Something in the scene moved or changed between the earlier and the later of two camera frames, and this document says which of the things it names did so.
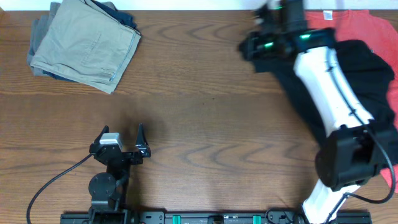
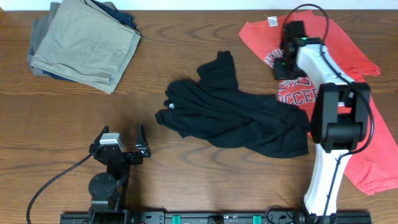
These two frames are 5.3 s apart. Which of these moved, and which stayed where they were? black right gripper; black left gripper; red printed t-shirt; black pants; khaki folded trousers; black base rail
Moved: black right gripper; black pants; red printed t-shirt
Stayed: black base rail; khaki folded trousers; black left gripper
